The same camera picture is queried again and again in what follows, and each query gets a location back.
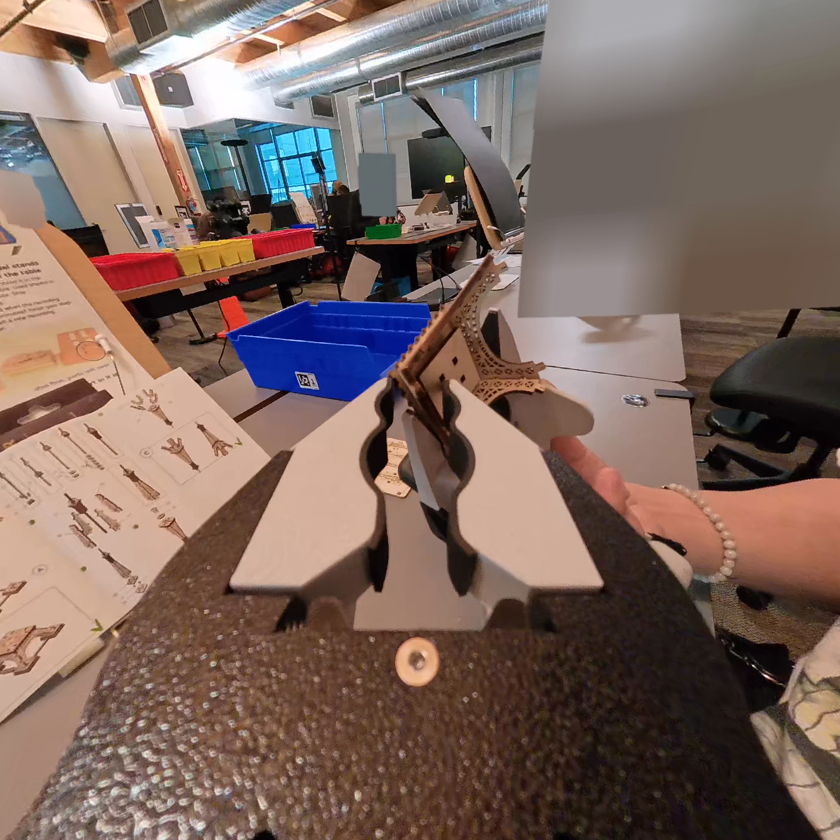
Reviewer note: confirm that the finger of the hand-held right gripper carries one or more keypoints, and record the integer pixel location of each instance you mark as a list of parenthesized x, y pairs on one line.
[(564, 417), (433, 476)]

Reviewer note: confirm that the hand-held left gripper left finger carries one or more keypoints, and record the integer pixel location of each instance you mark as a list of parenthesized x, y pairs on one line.
[(315, 518)]

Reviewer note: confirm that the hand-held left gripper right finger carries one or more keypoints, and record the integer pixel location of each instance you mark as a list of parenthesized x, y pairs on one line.
[(518, 518)]

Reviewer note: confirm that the wooden tower model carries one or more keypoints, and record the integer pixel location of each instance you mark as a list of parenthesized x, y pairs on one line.
[(459, 312)]

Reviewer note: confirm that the person's right forearm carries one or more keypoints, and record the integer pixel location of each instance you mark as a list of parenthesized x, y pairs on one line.
[(787, 538)]

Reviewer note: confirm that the white office desk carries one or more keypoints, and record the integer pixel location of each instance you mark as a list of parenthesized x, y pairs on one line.
[(590, 354)]

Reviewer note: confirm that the grey desk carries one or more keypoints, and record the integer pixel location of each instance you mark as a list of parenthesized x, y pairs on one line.
[(295, 420), (229, 387)]

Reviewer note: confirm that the person's right hand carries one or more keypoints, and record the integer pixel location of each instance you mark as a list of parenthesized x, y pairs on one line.
[(649, 512)]

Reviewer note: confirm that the small wooden puzzle piece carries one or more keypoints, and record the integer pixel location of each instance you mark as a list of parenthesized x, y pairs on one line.
[(396, 459)]

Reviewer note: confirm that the white monitor stand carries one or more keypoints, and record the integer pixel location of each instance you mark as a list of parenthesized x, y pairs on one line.
[(610, 325)]

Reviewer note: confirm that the small black flat object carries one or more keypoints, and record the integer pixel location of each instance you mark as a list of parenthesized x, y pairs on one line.
[(673, 394)]

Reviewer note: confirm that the assembly instruction booklet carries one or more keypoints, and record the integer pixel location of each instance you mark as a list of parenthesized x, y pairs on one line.
[(164, 499)]

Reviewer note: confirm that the blue plastic bin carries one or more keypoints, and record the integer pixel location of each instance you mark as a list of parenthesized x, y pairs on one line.
[(295, 354)]

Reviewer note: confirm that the white paper board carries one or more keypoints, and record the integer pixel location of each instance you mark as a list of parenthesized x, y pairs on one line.
[(361, 275)]

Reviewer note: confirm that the black office chair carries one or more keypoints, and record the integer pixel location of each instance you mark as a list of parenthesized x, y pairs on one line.
[(774, 377)]

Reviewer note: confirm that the orange chair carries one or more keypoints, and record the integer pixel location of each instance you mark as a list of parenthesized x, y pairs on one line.
[(233, 315)]

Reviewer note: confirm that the wooden table black legs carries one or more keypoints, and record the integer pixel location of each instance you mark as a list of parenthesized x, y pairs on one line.
[(413, 236)]

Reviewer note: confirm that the green plastic bin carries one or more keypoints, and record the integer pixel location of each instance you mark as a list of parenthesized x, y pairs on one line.
[(384, 232)]

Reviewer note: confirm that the long wooden table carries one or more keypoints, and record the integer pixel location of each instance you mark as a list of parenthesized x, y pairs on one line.
[(262, 264)]

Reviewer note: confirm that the tan wooden board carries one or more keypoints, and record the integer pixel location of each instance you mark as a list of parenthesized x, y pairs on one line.
[(131, 328)]

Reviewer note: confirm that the dark tilted panel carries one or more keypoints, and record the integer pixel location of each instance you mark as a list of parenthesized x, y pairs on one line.
[(479, 157)]

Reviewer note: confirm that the yellow plastic bin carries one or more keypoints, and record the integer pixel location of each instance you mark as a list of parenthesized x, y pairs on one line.
[(189, 262), (211, 257), (237, 253)]

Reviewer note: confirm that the black monitor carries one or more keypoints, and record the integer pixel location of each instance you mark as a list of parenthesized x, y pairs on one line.
[(433, 167)]

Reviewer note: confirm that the large red plastic bin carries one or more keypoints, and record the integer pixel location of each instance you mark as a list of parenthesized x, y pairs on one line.
[(138, 270)]

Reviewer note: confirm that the printed instruction sheet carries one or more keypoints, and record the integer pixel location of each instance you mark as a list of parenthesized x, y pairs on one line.
[(39, 315)]

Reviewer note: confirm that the person's patterned clothing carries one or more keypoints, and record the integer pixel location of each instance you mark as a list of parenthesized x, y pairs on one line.
[(807, 722)]

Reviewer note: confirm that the black floor lamp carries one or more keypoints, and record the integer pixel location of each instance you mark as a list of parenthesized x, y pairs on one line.
[(234, 141)]

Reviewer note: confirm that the silver ventilation duct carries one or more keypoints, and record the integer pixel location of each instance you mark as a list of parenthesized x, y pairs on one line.
[(197, 33), (459, 69), (394, 39)]

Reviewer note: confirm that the wooden post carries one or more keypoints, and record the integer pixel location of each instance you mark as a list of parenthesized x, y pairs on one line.
[(161, 144)]

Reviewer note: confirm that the black wall speaker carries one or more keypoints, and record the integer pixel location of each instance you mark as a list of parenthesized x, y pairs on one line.
[(172, 90)]

